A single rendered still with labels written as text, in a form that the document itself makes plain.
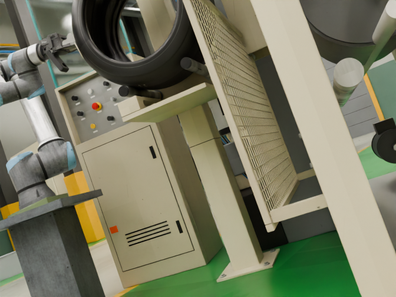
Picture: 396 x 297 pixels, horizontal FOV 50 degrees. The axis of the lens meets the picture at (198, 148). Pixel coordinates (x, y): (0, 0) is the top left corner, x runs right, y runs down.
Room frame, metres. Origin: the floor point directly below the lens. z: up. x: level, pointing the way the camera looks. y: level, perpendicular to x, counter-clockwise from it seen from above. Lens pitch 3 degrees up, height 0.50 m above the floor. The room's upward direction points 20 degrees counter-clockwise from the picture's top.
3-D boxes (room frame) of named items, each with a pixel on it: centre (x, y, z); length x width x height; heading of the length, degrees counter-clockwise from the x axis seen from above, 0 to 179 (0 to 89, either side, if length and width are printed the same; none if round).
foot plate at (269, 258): (2.05, -0.04, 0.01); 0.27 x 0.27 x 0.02; 73
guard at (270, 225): (1.48, -0.23, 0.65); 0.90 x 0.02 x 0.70; 163
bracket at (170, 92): (1.97, -0.04, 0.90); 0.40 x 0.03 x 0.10; 73
